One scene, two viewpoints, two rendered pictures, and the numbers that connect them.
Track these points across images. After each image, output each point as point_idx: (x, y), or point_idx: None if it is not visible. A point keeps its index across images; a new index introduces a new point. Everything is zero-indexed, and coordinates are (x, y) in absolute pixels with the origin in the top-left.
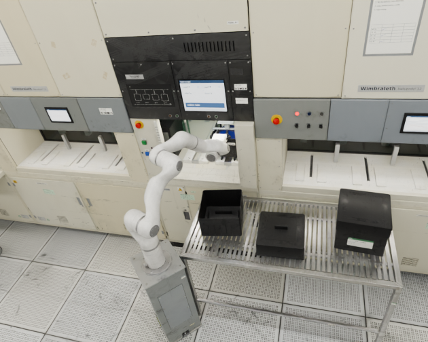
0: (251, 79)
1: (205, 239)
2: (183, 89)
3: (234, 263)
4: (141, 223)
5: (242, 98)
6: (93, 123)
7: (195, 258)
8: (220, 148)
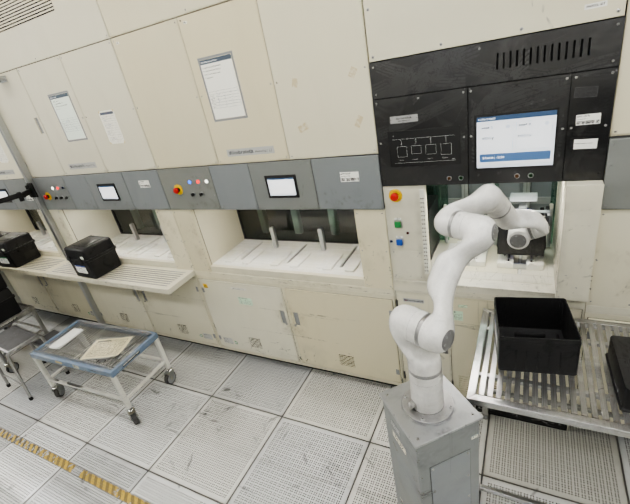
0: (613, 102)
1: (507, 376)
2: (480, 133)
3: (581, 421)
4: (427, 324)
5: (588, 138)
6: (327, 196)
7: (499, 406)
8: (540, 222)
